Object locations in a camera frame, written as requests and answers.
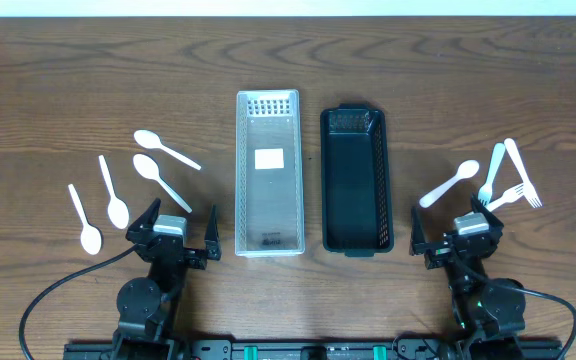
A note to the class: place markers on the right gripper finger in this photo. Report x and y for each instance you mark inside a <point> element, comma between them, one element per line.
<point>418,243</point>
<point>496,225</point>

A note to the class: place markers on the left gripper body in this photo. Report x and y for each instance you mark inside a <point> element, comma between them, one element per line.
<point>193,261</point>

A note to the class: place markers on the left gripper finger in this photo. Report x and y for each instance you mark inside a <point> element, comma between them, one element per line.
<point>211,238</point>
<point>146,221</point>

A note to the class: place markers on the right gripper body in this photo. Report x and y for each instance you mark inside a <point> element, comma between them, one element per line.
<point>438,255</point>

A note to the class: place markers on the white spoon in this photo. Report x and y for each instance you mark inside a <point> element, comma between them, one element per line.
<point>90,237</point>
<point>465,170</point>
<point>117,209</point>
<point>150,140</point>
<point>149,169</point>

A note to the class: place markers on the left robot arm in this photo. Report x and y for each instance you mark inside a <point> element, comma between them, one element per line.
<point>148,305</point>

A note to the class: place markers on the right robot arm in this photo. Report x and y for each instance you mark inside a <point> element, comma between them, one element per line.
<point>490,311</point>

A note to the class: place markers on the pale green plastic fork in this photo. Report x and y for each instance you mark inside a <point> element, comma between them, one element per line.
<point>486,190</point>

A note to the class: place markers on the white fork lying diagonal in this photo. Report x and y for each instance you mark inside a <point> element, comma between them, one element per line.
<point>511,195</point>

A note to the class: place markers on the white fork far right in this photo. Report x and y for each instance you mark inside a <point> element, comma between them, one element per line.
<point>529,190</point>

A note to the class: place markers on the clear plastic perforated basket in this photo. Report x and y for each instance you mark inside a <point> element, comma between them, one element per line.
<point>269,196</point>

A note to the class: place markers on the black plastic perforated basket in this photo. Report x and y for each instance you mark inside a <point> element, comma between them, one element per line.
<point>357,217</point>

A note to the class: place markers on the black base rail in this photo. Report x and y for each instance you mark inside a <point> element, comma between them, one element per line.
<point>400,348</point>

